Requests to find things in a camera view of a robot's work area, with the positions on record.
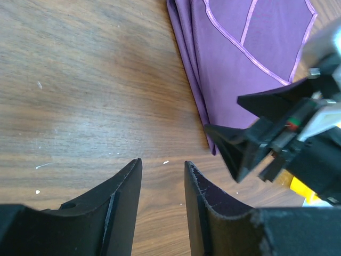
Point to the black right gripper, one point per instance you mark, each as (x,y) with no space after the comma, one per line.
(298,125)

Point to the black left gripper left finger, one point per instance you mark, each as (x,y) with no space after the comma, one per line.
(98,222)

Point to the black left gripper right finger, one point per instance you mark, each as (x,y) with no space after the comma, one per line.
(219,224)

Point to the purple cloth napkin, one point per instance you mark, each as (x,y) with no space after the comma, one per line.
(237,47)

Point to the yellow plastic tray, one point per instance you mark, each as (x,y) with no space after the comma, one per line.
(310,197)

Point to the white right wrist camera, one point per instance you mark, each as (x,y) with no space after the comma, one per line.
(324,43)

